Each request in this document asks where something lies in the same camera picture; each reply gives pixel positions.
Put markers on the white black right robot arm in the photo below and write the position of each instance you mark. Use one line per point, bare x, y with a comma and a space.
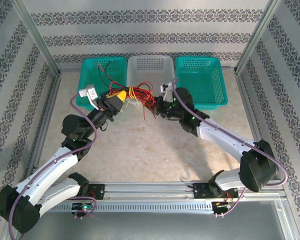
222, 135

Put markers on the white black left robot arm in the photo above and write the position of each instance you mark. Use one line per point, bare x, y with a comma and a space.
47, 167

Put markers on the teal plastic basket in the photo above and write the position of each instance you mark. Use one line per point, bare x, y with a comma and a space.
202, 80
90, 72

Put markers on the white plastic basket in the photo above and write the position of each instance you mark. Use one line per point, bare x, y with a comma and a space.
150, 67

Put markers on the grey metal panel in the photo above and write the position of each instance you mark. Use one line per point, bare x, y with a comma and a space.
150, 225

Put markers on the aluminium side rail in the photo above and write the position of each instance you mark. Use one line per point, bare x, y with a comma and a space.
45, 125
250, 100

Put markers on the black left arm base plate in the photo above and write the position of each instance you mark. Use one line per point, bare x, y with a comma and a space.
100, 191

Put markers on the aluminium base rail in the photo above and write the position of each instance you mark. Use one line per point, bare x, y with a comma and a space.
150, 190

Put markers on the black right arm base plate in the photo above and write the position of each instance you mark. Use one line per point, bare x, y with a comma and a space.
201, 191

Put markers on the aluminium frame post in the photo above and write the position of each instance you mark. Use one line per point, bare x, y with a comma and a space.
36, 35
258, 35

